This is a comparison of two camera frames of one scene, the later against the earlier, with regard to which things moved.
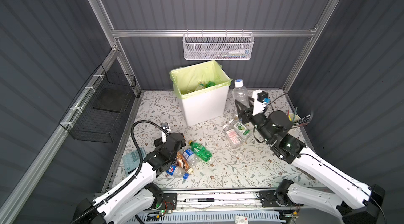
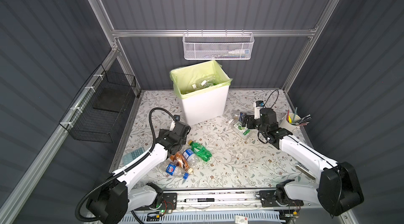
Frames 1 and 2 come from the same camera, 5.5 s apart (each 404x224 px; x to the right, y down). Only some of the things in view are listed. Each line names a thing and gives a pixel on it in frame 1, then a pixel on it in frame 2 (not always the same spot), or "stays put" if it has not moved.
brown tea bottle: x=181 y=161 stays put
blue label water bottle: x=192 y=159 stays put
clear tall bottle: x=240 y=93 -> x=207 y=81
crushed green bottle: x=200 y=151 stays put
